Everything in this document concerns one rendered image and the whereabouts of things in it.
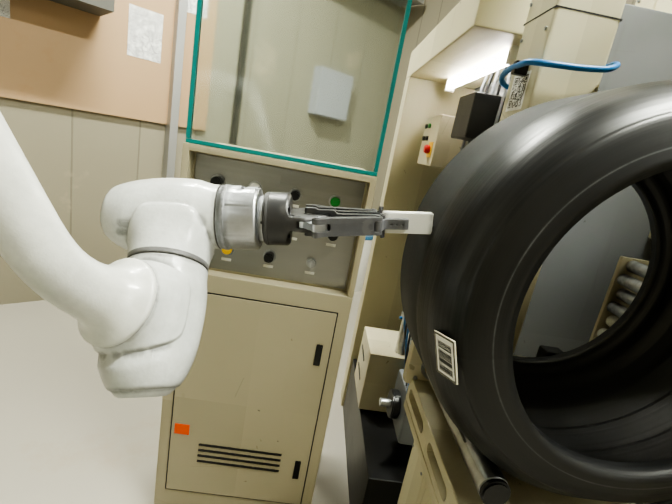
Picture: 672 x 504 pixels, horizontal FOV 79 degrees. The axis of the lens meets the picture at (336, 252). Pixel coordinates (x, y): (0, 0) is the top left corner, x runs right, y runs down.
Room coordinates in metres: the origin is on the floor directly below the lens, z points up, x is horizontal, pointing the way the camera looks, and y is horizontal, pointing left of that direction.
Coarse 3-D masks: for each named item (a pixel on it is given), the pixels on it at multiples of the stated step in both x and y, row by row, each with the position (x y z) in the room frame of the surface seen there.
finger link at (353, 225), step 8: (352, 216) 0.54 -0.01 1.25; (360, 216) 0.54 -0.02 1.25; (368, 216) 0.55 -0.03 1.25; (376, 216) 0.54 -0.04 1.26; (320, 224) 0.51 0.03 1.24; (328, 224) 0.52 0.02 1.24; (336, 224) 0.52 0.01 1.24; (344, 224) 0.53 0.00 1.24; (352, 224) 0.53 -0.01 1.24; (360, 224) 0.53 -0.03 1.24; (368, 224) 0.54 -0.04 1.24; (312, 232) 0.51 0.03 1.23; (320, 232) 0.51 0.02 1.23; (328, 232) 0.52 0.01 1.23; (336, 232) 0.52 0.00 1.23; (344, 232) 0.53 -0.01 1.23; (352, 232) 0.53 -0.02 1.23; (360, 232) 0.53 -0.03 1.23; (368, 232) 0.54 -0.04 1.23; (376, 232) 0.54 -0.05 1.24
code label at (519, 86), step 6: (528, 72) 0.90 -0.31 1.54; (516, 78) 0.96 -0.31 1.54; (522, 78) 0.93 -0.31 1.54; (528, 78) 0.90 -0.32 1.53; (516, 84) 0.95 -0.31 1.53; (522, 84) 0.92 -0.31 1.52; (516, 90) 0.94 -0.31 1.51; (522, 90) 0.91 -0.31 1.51; (510, 96) 0.96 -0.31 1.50; (516, 96) 0.93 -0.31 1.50; (522, 96) 0.90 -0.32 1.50; (510, 102) 0.95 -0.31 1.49; (516, 102) 0.92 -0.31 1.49; (522, 102) 0.89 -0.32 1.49; (510, 108) 0.94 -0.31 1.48; (516, 108) 0.91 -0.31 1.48
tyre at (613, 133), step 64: (512, 128) 0.60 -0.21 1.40; (576, 128) 0.50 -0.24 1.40; (640, 128) 0.48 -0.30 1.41; (448, 192) 0.60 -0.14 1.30; (512, 192) 0.49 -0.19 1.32; (576, 192) 0.47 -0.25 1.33; (640, 192) 0.79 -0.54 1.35; (448, 256) 0.50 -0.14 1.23; (512, 256) 0.46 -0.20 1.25; (448, 320) 0.49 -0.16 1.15; (512, 320) 0.46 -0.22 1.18; (640, 320) 0.78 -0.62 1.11; (448, 384) 0.49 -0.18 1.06; (512, 384) 0.46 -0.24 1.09; (576, 384) 0.76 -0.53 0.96; (640, 384) 0.73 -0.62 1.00; (512, 448) 0.47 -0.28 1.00; (576, 448) 0.62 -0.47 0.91; (640, 448) 0.60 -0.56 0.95
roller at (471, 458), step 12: (456, 432) 0.61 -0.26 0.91; (468, 444) 0.57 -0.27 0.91; (468, 456) 0.56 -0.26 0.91; (480, 456) 0.54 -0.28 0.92; (468, 468) 0.54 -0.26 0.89; (480, 468) 0.52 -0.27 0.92; (492, 468) 0.52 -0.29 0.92; (480, 480) 0.51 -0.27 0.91; (492, 480) 0.50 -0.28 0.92; (504, 480) 0.50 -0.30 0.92; (480, 492) 0.50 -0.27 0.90; (492, 492) 0.49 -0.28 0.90; (504, 492) 0.49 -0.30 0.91
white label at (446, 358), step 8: (440, 336) 0.48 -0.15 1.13; (440, 344) 0.48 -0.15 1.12; (448, 344) 0.47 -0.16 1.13; (440, 352) 0.49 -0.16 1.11; (448, 352) 0.47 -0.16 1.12; (440, 360) 0.49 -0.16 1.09; (448, 360) 0.47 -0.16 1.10; (456, 360) 0.46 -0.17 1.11; (440, 368) 0.49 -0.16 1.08; (448, 368) 0.47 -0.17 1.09; (456, 368) 0.46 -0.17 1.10; (448, 376) 0.47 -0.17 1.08; (456, 376) 0.46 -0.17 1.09; (456, 384) 0.46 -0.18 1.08
